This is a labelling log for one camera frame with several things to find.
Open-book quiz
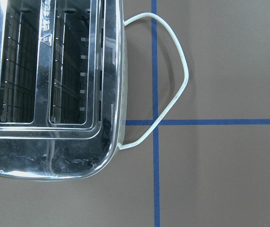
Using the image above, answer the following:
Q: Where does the beige appliance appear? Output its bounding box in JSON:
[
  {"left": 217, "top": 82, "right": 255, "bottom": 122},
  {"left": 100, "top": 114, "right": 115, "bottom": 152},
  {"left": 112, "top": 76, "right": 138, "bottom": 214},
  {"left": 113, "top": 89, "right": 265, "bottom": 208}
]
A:
[{"left": 0, "top": 0, "right": 127, "bottom": 181}]

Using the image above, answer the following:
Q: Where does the white cable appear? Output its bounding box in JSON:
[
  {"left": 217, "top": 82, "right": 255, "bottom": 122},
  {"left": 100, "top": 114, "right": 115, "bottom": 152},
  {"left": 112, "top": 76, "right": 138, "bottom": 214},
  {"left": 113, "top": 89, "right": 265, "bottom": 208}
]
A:
[{"left": 118, "top": 12, "right": 189, "bottom": 150}]

